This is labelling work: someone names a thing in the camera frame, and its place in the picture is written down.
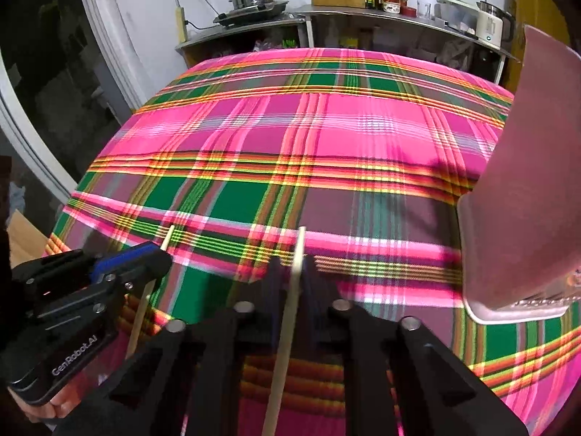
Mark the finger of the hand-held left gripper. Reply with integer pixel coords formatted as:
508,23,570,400
11,241,156,312
103,250,174,292

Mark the yellow power strip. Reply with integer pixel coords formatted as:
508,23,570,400
174,6,188,44

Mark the pink plastic utensil holder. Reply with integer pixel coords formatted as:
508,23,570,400
456,24,581,326

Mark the person's left hand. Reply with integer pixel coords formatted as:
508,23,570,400
11,383,85,423

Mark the black induction cooker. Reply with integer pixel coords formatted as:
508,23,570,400
213,1,290,28

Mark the white door frame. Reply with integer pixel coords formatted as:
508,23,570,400
0,0,147,203

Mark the tall steel table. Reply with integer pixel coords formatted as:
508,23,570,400
292,4,519,85

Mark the wooden chopstick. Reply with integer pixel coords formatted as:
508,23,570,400
124,224,176,358
262,226,308,436

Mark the pink plaid tablecloth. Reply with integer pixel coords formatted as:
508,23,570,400
42,47,581,436

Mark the white electric kettle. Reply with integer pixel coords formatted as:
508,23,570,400
474,0,517,50

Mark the grey basin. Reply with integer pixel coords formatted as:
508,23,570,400
433,0,480,33

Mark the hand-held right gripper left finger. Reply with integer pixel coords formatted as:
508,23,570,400
54,255,292,436

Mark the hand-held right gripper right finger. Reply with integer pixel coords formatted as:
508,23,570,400
300,255,529,436

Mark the cardboard box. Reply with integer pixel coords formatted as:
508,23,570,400
8,208,49,270

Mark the yellow wooden door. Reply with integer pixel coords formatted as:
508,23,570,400
501,0,571,94

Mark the low steel table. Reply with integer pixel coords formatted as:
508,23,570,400
174,13,308,69

